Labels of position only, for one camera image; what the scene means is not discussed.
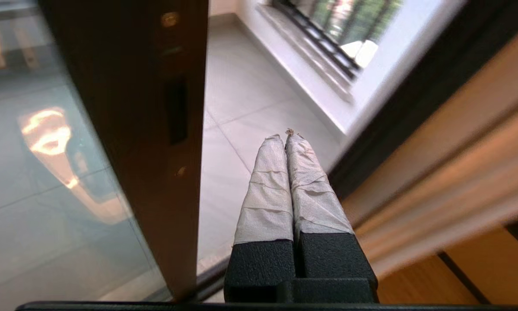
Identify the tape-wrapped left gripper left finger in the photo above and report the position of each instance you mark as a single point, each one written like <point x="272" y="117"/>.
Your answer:
<point x="265" y="203"/>

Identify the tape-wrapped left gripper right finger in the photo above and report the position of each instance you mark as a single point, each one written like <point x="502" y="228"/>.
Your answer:
<point x="315" y="203"/>

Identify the brown sliding door with lock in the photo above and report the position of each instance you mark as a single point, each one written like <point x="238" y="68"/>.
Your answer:
<point x="133" y="129"/>

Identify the short grey stone window sill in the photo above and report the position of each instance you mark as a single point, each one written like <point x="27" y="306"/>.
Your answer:
<point x="310" y="56"/>

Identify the short black window railing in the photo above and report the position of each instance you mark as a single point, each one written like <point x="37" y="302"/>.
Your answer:
<point x="328" y="43"/>

